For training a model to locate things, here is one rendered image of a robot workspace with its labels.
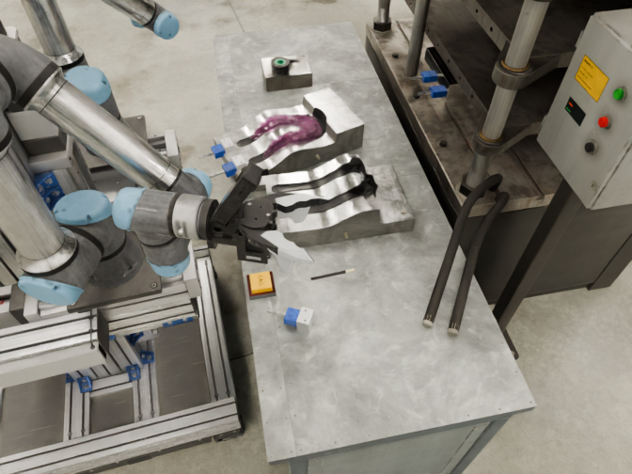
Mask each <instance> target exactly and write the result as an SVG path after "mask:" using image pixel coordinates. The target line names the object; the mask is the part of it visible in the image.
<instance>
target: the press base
mask: <svg viewBox="0 0 632 474"><path fill-rule="evenodd" d="M365 51H366V53H367V55H368V57H369V59H370V61H371V63H372V65H373V67H374V69H375V71H376V73H377V75H378V77H379V80H380V82H381V84H382V86H383V88H384V90H385V92H386V94H387V96H388V98H389V100H390V102H391V104H392V107H393V109H394V111H395V113H396V115H397V117H398V119H399V121H400V123H401V125H402V126H403V129H404V131H405V133H406V136H407V138H408V140H409V142H410V144H411V146H412V148H413V150H414V152H415V154H416V155H417V157H418V159H419V163H420V165H421V167H422V169H423V171H424V173H425V175H426V177H427V179H428V181H429V183H430V185H431V186H432V188H433V190H434V194H435V196H436V198H437V200H438V202H439V204H440V206H441V208H442V210H443V212H444V214H445V216H446V217H447V219H448V222H449V224H450V227H451V229H452V231H453V229H454V226H455V223H456V220H457V217H458V214H457V212H456V211H455V209H454V207H453V205H452V203H451V201H450V198H449V196H448V195H447V193H446V191H445V189H444V187H443V185H442V183H441V181H440V180H439V178H438V176H437V174H436V172H435V169H434V167H433V165H432V163H431V161H430V159H429V157H428V155H427V153H426V151H425V149H424V148H423V146H422V144H421V142H420V140H419V137H418V135H417V133H416V131H415V129H414V127H413V125H412V123H411V121H410V119H409V117H408V116H407V114H406V112H405V110H404V108H403V105H402V103H401V101H400V99H399V98H398V96H397V94H396V92H395V90H394V88H393V86H392V84H391V83H390V81H389V79H388V77H387V74H386V72H385V70H384V68H383V66H382V64H381V62H380V60H379V58H378V56H377V54H376V52H375V51H374V49H373V47H372V45H371V42H370V40H369V38H368V36H367V35H366V41H365ZM547 207H548V205H545V206H540V207H533V208H527V209H522V210H515V211H509V212H503V213H499V215H498V216H497V218H496V219H495V220H494V222H493V223H492V225H491V226H490V228H489V229H488V231H487V232H486V234H485V236H484V238H483V241H482V245H481V248H480V251H479V255H478V258H477V262H476V265H475V269H474V273H473V274H474V276H475V278H476V280H477V282H478V284H479V286H480V288H481V290H482V293H483V295H484V297H485V299H486V301H487V303H488V305H492V304H496V303H497V301H498V299H499V298H500V296H501V294H502V292H503V290H504V288H505V286H506V284H507V283H508V281H509V279H510V277H511V275H512V273H513V271H514V269H515V267H516V265H517V264H518V262H519V260H520V258H521V256H522V255H523V253H524V251H525V249H526V247H527V245H528V243H529V241H530V239H531V237H532V235H533V233H534V231H535V230H536V228H537V227H538V225H539V223H540V221H541V219H542V217H543V215H544V213H545V211H546V209H547ZM484 217H485V215H480V216H473V217H469V218H468V219H467V221H466V226H465V229H464V232H463V235H462V238H461V241H460V244H459V245H460V247H461V249H462V251H463V253H464V255H465V257H467V253H468V250H469V247H470V244H471V242H472V239H473V237H474V234H475V232H476V230H477V228H478V226H479V225H480V223H481V222H482V220H483V219H484ZM631 233H632V204H626V205H620V206H614V207H608V208H602V209H596V210H591V209H590V208H586V207H585V206H584V204H583V203H581V204H580V206H579V208H578V209H577V212H576V213H575V215H574V217H573V218H572V220H571V222H570V223H569V225H568V226H567V228H566V230H565V231H564V233H563V235H562V236H561V238H560V239H559V241H558V243H557V244H556V246H555V248H554V249H553V251H552V253H551V254H550V256H549V257H548V259H547V261H546V262H545V265H544V266H543V268H542V270H541V271H540V273H539V275H538V276H537V277H536V279H535V280H534V282H533V284H532V285H531V287H530V288H529V291H528V292H527V294H526V296H525V297H524V298H529V297H533V296H539V295H545V294H550V293H555V292H565V291H570V290H575V289H581V288H586V286H587V285H588V284H589V283H594V282H595V280H596V279H597V278H598V277H599V275H600V274H601V273H602V272H603V270H604V269H605V268H606V266H607V265H608V264H609V262H610V261H611V260H612V258H613V257H614V256H615V254H616V253H617V252H618V251H619V249H620V248H621V247H622V245H623V244H624V243H625V241H626V240H627V239H628V237H629V236H630V235H631Z"/></svg>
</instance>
